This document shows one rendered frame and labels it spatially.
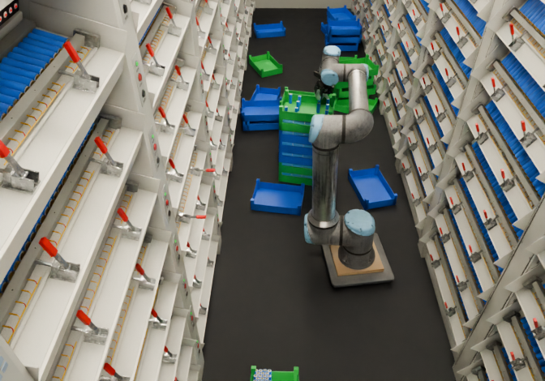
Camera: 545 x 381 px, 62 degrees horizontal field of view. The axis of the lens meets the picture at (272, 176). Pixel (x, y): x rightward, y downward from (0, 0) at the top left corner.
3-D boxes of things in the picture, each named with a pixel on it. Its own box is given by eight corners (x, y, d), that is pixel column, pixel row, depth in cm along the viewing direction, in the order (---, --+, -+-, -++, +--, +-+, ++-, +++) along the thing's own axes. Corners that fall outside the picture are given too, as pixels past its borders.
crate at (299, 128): (333, 117, 277) (334, 105, 271) (329, 135, 262) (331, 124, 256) (285, 112, 281) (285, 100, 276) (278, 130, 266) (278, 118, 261)
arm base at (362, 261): (371, 241, 243) (373, 228, 237) (377, 269, 229) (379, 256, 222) (336, 241, 244) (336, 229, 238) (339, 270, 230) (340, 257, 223)
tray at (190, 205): (204, 159, 204) (209, 143, 198) (181, 267, 158) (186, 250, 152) (160, 147, 200) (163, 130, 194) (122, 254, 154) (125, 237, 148)
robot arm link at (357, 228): (373, 254, 223) (377, 230, 212) (338, 252, 226) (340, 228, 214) (372, 232, 235) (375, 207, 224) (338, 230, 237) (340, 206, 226)
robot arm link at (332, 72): (343, 73, 225) (344, 57, 232) (319, 73, 226) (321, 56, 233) (342, 87, 232) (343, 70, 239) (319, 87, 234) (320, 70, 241)
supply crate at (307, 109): (334, 105, 271) (336, 94, 266) (331, 124, 256) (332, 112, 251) (285, 100, 276) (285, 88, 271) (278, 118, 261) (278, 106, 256)
